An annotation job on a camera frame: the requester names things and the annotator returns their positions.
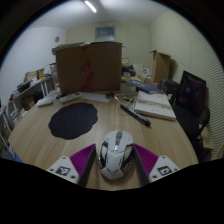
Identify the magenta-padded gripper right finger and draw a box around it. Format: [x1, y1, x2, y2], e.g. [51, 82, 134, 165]
[132, 143, 181, 187]

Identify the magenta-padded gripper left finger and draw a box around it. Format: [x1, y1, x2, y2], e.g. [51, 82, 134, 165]
[46, 143, 98, 188]

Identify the white and grey computer mouse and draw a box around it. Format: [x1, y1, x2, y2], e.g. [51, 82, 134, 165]
[98, 129, 135, 181]

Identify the black wavy-edged mouse pad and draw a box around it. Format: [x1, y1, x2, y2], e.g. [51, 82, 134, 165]
[48, 102, 100, 141]

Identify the black marker pen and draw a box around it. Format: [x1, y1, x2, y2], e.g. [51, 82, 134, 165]
[119, 104, 152, 127]

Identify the white thick book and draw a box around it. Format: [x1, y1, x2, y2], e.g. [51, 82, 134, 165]
[133, 90, 177, 121]

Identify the black office chair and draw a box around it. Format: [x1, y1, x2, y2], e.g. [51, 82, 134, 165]
[171, 99, 211, 143]

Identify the white remote control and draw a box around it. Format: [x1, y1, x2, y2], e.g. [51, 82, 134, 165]
[59, 92, 84, 104]

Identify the white paper sheet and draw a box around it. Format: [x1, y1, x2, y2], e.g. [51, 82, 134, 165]
[79, 92, 112, 104]

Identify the small beige flat box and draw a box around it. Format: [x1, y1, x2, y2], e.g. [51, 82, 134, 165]
[36, 97, 54, 108]

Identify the blue book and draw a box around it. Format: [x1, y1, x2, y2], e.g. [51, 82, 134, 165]
[135, 84, 164, 96]

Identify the clear plastic container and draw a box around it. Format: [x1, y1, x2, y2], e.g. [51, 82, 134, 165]
[119, 81, 138, 95]

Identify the black bag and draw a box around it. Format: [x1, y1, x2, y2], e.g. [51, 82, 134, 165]
[158, 78, 181, 98]

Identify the white shelf unit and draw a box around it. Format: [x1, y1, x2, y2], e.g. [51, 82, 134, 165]
[0, 63, 56, 158]

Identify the large brown cardboard box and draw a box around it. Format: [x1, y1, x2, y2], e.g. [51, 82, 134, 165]
[55, 41, 124, 96]

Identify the small open cardboard box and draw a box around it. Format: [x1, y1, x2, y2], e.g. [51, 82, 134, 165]
[148, 49, 173, 84]

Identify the long ceiling light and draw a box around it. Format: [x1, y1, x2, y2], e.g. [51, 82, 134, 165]
[83, 0, 98, 14]

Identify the wall window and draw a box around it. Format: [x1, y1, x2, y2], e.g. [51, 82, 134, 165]
[94, 25, 117, 43]

